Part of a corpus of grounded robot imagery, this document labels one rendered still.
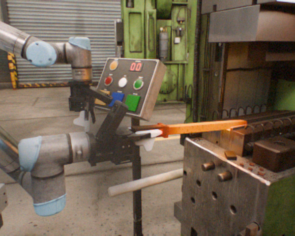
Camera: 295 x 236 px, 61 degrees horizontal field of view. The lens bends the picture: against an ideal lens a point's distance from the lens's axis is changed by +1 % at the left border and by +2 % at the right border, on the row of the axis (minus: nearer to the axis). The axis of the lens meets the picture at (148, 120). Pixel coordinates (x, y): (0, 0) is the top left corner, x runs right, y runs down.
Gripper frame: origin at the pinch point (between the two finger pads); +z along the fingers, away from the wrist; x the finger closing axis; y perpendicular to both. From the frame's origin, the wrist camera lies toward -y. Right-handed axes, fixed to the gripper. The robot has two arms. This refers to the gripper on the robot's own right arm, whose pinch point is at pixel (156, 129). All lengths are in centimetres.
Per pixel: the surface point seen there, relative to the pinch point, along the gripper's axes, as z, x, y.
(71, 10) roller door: 129, -777, -141
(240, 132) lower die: 27.5, 5.9, 2.7
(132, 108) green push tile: 10.8, -41.4, 3.1
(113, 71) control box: 10, -64, -12
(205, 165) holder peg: 18.0, 1.6, 14.2
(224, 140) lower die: 27.5, -0.6, 7.3
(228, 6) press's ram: 25.9, -3.6, -35.5
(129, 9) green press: 181, -448, -108
